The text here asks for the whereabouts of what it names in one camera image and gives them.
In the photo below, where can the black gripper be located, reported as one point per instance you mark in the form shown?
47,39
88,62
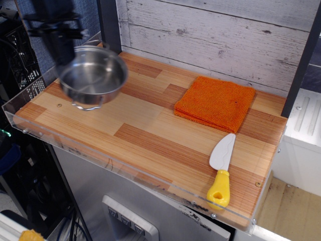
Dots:
58,25

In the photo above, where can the stainless steel pot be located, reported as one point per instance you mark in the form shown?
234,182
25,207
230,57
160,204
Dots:
94,77

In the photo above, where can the black plastic crate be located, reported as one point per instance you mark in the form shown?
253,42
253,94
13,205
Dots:
19,66

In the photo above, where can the orange folded cloth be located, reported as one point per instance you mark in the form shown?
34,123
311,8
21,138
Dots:
219,104

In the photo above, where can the silver toy fridge front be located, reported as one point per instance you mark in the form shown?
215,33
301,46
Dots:
119,202

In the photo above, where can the clear acrylic table guard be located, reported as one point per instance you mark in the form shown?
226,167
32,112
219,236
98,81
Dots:
138,137

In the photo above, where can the yellow object bottom left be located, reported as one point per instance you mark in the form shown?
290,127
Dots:
30,235

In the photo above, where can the white side cabinet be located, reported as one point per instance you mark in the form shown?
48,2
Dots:
297,161

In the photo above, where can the dark grey left post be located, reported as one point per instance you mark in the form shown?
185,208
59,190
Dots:
109,26

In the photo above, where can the dark grey post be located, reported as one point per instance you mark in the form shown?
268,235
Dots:
303,65
109,26

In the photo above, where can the toy knife yellow handle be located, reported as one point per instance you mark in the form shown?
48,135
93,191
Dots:
218,194

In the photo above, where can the dark grey right post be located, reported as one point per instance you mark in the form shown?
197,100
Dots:
303,65

